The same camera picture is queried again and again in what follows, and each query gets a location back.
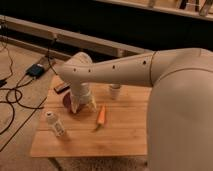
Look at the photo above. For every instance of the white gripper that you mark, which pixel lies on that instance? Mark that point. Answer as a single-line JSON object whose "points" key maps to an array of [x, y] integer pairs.
{"points": [[81, 94]]}

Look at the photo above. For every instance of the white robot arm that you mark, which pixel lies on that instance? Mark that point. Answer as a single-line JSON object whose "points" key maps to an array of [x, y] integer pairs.
{"points": [[180, 107]]}

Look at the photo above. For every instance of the purple ceramic bowl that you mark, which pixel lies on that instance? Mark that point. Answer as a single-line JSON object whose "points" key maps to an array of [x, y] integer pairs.
{"points": [[67, 102]]}

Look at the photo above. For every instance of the black rectangular case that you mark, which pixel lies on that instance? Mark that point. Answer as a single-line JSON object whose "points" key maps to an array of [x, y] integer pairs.
{"points": [[61, 88]]}

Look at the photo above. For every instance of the white plastic bottle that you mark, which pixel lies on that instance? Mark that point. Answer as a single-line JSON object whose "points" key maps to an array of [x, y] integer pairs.
{"points": [[55, 123]]}

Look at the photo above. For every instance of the white cup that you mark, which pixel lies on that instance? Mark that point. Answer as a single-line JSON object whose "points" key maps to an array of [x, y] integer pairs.
{"points": [[114, 91]]}

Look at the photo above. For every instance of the wooden table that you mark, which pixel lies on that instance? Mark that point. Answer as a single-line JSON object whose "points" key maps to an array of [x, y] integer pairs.
{"points": [[123, 134]]}

